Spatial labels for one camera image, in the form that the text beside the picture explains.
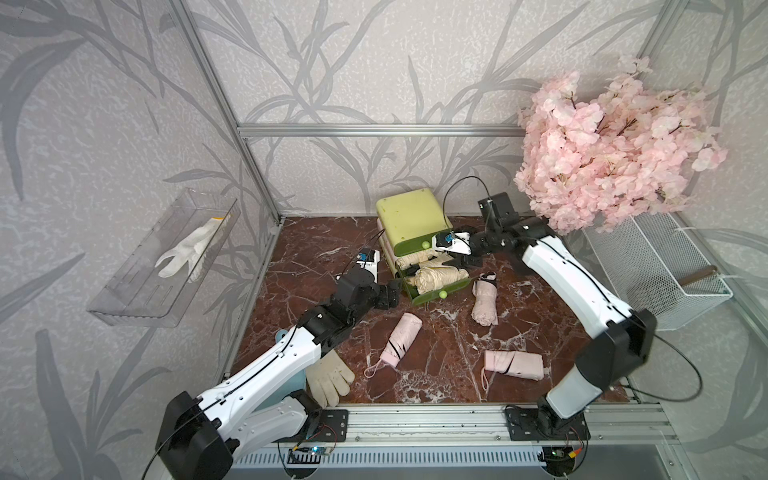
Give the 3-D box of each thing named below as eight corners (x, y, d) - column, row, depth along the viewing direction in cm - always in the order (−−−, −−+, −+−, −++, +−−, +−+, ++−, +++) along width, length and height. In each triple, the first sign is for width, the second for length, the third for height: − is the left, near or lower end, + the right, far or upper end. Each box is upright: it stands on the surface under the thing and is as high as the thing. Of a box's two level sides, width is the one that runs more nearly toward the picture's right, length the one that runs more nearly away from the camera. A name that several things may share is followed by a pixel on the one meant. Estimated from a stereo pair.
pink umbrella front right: (485, 374, 84) (488, 370, 80) (483, 352, 88) (486, 347, 85) (539, 381, 82) (545, 377, 79) (536, 358, 87) (541, 353, 83)
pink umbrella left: (366, 376, 83) (365, 372, 80) (406, 316, 95) (407, 310, 92) (383, 388, 81) (383, 384, 78) (422, 325, 93) (423, 319, 90)
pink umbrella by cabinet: (472, 324, 93) (475, 317, 89) (471, 278, 104) (474, 269, 100) (496, 327, 92) (500, 320, 88) (493, 280, 103) (496, 272, 99)
